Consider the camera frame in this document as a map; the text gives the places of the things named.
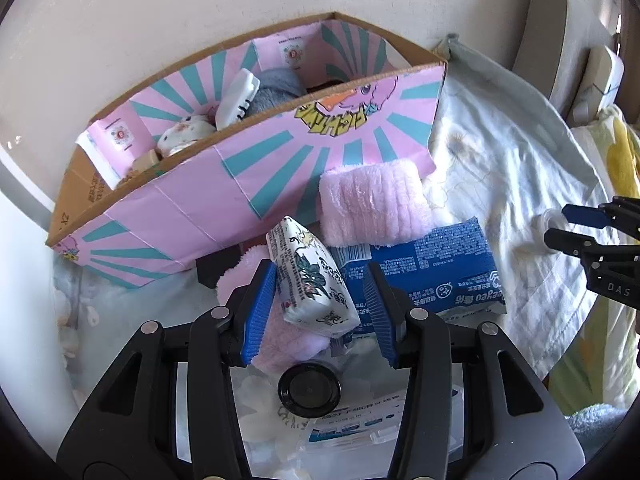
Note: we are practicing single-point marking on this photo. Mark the white plastic case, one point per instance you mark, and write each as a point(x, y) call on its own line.
point(237, 99)

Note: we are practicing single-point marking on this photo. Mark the blue wet wipes pack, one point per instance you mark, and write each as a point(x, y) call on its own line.
point(450, 272)

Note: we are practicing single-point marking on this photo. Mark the grey floral bed sheet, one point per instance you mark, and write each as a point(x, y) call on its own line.
point(502, 156)

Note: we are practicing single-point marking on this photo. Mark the pink teal cardboard box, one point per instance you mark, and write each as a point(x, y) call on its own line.
point(369, 96)

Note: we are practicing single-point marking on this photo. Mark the white blue paper sachet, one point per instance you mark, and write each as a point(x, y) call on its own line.
point(362, 418)

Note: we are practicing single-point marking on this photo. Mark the white spotted sock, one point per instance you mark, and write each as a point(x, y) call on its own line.
point(184, 133)

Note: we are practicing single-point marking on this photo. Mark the beige headboard cushion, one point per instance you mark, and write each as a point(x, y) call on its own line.
point(569, 57)

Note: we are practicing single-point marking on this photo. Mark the pink fluffy towel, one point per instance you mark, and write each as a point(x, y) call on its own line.
point(378, 204)
point(283, 344)

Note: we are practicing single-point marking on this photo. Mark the beige round cosmetic jar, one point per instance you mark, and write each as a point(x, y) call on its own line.
point(145, 161)

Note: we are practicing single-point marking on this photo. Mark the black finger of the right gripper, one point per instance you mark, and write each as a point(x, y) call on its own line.
point(569, 243)

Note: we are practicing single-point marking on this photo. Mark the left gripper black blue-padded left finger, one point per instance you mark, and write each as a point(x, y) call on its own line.
point(165, 409)

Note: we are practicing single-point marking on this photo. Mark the black red lipstick box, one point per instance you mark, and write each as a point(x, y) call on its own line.
point(210, 268)

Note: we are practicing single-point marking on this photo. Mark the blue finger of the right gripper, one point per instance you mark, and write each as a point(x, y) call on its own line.
point(594, 217)

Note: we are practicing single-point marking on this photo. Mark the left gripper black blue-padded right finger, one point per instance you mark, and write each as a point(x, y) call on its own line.
point(474, 408)

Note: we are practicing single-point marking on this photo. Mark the grey fluffy slipper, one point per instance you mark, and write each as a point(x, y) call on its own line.
point(277, 86)

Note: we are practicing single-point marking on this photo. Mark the black round jar lid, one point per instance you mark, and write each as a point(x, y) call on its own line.
point(309, 390)

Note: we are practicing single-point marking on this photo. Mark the white printed tissue pack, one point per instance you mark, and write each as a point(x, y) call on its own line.
point(313, 294)

